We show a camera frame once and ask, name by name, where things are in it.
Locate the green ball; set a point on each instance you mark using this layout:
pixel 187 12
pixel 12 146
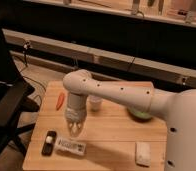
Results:
pixel 139 115

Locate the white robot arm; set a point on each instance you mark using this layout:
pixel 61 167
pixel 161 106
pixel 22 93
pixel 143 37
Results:
pixel 177 109

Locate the small white cup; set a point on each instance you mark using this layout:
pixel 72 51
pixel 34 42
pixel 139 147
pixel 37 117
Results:
pixel 95 103

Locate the black chair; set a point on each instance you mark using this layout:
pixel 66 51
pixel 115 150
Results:
pixel 12 104

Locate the orange carrot toy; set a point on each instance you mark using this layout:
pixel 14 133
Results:
pixel 60 101

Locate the white sponge block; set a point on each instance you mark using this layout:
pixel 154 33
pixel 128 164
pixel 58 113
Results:
pixel 143 154

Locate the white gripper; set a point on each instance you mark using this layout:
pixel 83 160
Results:
pixel 76 112

